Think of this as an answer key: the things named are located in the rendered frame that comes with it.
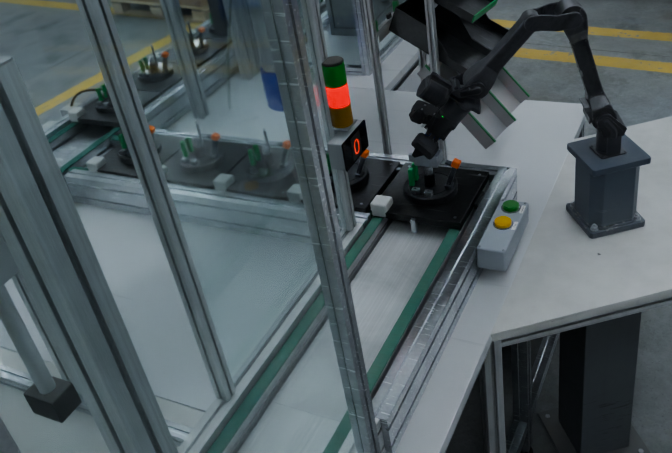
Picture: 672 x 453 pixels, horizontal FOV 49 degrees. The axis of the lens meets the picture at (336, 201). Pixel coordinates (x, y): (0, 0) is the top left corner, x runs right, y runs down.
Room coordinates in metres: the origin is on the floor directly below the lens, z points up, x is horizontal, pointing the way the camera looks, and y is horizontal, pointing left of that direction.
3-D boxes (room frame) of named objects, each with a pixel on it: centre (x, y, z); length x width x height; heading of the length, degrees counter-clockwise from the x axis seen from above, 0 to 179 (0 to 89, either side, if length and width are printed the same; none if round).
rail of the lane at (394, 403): (1.31, -0.23, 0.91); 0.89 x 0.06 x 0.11; 148
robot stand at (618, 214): (1.52, -0.67, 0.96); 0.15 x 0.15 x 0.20; 5
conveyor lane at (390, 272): (1.38, -0.07, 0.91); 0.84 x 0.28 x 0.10; 148
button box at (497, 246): (1.44, -0.39, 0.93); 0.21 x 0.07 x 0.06; 148
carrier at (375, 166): (1.76, -0.03, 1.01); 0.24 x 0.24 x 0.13; 58
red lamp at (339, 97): (1.52, -0.05, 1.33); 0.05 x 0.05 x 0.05
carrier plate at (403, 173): (1.62, -0.25, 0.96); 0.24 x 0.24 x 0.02; 58
